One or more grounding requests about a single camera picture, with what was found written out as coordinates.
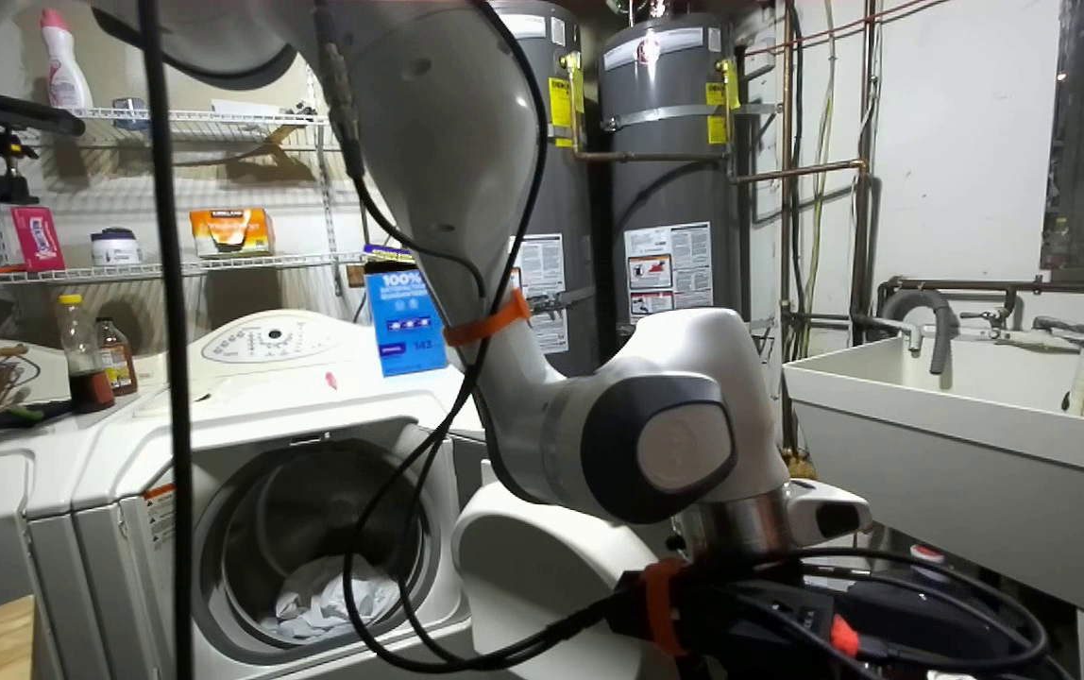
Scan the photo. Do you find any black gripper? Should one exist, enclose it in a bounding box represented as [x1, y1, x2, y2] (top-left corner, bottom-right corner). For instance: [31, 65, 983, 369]
[608, 549, 1059, 680]

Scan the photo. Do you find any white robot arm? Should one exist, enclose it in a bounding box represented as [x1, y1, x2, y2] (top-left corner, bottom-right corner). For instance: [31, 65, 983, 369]
[87, 0, 1051, 680]

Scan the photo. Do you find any white washing machine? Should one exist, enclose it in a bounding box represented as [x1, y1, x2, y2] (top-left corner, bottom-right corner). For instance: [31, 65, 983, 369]
[17, 310, 495, 680]

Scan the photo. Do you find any white utility sink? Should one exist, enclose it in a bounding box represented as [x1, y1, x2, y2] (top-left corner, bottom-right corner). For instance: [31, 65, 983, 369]
[784, 341, 1084, 608]

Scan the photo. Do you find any white washer door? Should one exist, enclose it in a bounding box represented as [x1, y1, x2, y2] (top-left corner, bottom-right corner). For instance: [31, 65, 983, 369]
[449, 485, 678, 680]

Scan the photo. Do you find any grey sink faucet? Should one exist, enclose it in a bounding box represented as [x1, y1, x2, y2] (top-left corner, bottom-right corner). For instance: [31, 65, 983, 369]
[880, 291, 958, 385]

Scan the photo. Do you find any left grey water heater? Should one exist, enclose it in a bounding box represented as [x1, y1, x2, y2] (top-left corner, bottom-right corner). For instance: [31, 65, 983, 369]
[492, 0, 600, 374]

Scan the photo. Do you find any grey water heater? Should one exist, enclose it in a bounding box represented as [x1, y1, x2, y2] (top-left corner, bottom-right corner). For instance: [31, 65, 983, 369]
[492, 0, 600, 374]
[600, 16, 739, 331]

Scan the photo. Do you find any blue detergent box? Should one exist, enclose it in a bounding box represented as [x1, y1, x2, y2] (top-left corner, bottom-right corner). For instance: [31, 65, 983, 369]
[364, 252, 449, 376]

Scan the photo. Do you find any white laundry in drum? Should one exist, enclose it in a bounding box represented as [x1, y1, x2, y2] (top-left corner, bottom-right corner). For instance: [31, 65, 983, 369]
[267, 557, 399, 642]

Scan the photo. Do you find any right grey water heater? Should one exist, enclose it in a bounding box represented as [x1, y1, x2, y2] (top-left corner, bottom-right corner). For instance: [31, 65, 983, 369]
[600, 16, 739, 331]

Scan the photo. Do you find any orange package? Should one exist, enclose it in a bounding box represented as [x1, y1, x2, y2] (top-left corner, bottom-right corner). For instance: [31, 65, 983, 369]
[187, 208, 277, 258]

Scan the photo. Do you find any white dryer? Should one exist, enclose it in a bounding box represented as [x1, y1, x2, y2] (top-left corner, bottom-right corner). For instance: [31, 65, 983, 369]
[0, 355, 175, 680]

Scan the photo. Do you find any brown liquid bottle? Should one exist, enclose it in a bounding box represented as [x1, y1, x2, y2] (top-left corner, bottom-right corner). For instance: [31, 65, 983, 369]
[56, 291, 112, 408]

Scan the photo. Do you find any white jar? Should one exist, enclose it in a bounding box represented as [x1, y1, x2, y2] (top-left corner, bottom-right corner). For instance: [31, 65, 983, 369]
[89, 228, 140, 269]

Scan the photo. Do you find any pink box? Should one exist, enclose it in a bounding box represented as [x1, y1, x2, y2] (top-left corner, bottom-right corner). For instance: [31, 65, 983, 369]
[10, 204, 64, 271]

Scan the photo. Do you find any white spray bottle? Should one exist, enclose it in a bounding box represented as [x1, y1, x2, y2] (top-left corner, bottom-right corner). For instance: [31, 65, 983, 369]
[39, 8, 94, 113]

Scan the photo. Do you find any white wire shelf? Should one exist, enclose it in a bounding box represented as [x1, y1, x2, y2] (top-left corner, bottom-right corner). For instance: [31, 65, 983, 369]
[0, 104, 360, 271]

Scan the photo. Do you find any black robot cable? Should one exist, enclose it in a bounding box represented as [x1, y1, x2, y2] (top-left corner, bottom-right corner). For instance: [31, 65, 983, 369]
[134, 0, 201, 680]

